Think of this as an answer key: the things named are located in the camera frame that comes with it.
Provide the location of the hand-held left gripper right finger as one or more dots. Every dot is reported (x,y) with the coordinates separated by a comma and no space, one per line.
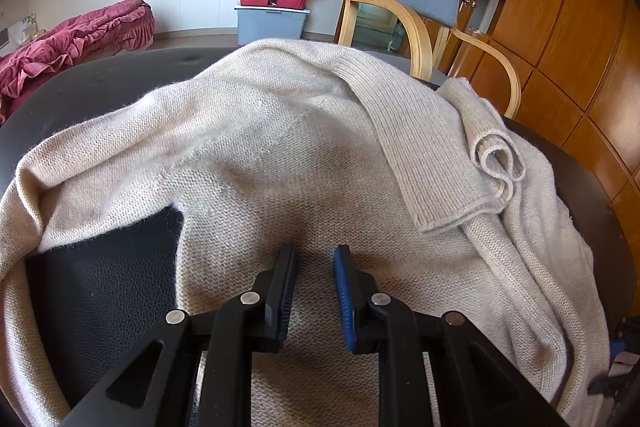
(342,297)

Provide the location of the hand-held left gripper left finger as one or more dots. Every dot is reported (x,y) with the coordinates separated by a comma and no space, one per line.
(287,292)

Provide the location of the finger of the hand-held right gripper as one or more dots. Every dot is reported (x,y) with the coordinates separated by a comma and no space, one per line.
(602,384)

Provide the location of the beige knit sweater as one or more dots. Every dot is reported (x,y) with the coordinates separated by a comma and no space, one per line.
(250,147)

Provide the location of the black leather ottoman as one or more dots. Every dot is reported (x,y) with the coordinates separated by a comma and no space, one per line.
(100,277)

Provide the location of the grey plastic storage box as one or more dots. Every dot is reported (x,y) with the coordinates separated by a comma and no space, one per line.
(270,27)

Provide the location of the wooden wardrobe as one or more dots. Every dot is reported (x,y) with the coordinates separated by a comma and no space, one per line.
(575,32)

